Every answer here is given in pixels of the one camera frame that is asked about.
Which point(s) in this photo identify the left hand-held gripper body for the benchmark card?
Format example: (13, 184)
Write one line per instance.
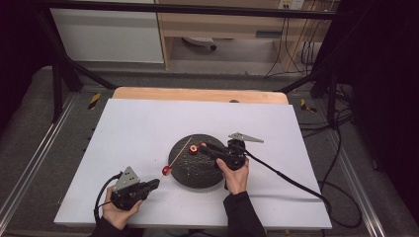
(126, 194)

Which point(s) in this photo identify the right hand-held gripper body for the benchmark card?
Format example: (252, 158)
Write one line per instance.
(235, 154)

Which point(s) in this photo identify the black round plate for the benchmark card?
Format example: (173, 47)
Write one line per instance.
(197, 171)

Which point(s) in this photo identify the wooden skewer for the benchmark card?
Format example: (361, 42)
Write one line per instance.
(179, 154)

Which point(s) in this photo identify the person's left hand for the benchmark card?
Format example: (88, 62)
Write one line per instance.
(118, 215)

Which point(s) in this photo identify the person's right hand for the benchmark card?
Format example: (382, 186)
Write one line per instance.
(235, 179)

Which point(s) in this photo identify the white board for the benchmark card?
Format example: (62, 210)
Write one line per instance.
(138, 138)

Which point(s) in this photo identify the wooden table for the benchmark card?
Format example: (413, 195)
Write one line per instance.
(197, 94)

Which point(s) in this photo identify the yellow black tape marker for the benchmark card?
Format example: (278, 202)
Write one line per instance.
(94, 101)
(307, 106)

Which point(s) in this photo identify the white power strip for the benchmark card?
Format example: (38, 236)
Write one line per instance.
(199, 40)

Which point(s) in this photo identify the wooden desk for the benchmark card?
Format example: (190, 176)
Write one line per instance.
(227, 23)

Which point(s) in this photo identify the white cabinet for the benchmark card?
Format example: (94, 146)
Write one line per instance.
(108, 36)

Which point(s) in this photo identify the black curtain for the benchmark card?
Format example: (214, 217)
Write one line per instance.
(19, 59)
(385, 82)

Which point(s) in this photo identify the aluminium rail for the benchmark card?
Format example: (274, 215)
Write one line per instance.
(36, 158)
(357, 184)

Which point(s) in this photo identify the black metal frame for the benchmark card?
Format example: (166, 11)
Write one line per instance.
(197, 9)

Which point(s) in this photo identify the white wall socket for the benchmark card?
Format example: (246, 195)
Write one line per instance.
(291, 4)

